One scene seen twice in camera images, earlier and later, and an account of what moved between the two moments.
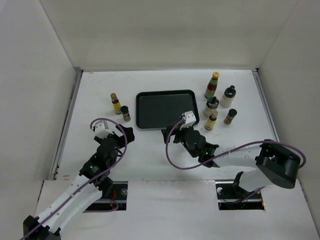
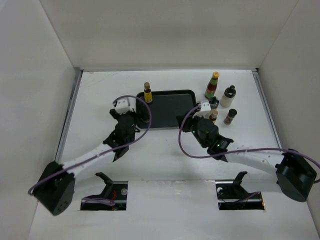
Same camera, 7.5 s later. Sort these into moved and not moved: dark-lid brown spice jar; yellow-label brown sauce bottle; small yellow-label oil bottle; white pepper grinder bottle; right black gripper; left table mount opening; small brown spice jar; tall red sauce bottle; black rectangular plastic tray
Moved: small brown spice jar; small yellow-label oil bottle; right black gripper
Not moved: dark-lid brown spice jar; black rectangular plastic tray; tall red sauce bottle; left table mount opening; yellow-label brown sauce bottle; white pepper grinder bottle
